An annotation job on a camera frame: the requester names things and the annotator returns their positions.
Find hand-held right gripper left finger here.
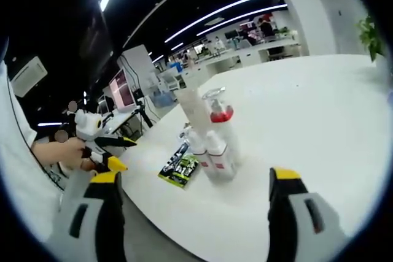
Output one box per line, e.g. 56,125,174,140
45,169,127,262

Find blue plastic sack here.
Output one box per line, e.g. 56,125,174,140
150,90,173,108

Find white office chair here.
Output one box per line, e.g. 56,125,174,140
158,70,185,91

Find green silver skincare mask sachet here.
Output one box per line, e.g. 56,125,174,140
157,144,201,190

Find ceiling air conditioner unit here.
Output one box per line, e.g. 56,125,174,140
9,56,49,97

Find small red label skincare bottle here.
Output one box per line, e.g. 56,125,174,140
185,129,209,180
204,129,237,183

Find pink screen monitor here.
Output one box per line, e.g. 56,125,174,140
107,67,136,114

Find potted green plant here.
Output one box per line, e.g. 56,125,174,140
356,15,387,62

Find person's white shirt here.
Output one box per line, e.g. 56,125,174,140
0,59,67,244

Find white skincare tube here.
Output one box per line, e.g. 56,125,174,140
174,88,209,140

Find long white counter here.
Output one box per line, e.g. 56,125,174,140
184,39,300,82

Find person's grey trousers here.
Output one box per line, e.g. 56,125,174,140
58,168,93,214

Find red collar skincare pump bottle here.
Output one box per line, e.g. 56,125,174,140
201,87,242,177

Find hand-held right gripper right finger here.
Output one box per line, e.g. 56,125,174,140
267,166,354,262

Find black tripod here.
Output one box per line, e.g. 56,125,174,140
133,90,154,128

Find person's left hand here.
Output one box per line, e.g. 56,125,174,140
56,137,95,172

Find long thin ceiling light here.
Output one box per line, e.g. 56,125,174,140
164,0,281,44
196,3,288,36

